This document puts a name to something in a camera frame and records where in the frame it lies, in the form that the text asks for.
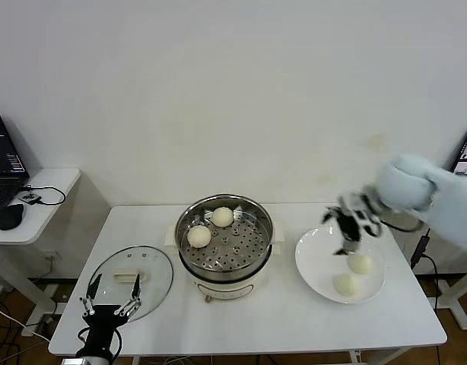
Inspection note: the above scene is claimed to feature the black laptop with dark screen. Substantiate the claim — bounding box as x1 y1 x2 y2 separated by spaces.
0 113 31 226

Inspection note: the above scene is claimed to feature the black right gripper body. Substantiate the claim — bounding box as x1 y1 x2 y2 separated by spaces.
336 211 364 245

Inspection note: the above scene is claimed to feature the stainless steel steamer basket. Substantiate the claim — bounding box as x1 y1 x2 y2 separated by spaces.
164 193 286 281

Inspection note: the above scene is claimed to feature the white steamed baozi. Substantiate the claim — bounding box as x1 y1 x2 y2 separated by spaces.
186 225 212 249
211 207 234 228
333 272 361 297
348 254 374 275

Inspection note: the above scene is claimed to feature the white round plate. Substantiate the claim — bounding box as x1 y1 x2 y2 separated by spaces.
294 226 386 304

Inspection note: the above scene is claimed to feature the black laptop power cable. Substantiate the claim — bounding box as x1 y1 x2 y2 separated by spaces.
410 230 440 309

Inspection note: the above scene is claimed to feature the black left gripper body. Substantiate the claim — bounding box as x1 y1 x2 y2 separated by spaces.
82 303 129 357

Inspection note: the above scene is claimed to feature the cream electric cooking pot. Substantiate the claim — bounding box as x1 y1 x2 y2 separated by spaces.
178 243 284 305

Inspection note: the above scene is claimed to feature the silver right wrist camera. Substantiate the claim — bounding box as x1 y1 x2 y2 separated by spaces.
339 192 371 216

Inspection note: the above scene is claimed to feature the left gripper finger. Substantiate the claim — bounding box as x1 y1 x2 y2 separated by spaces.
79 273 103 317
115 273 142 318

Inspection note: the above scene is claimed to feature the round glass pot lid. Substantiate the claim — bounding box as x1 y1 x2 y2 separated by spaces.
87 245 175 324

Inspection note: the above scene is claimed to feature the white side table with label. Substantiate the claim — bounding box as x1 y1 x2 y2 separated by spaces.
411 227 467 331

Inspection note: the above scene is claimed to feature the black usb adapter with cable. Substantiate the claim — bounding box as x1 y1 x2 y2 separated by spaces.
18 185 66 207

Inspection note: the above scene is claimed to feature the black computer mouse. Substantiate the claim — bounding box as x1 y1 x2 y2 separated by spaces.
0 202 25 231

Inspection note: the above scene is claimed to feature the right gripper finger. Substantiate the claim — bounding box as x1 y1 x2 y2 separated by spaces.
333 240 359 257
322 206 344 226

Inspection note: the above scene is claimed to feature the white side table with mouse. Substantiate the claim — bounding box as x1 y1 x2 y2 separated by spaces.
0 167 82 338

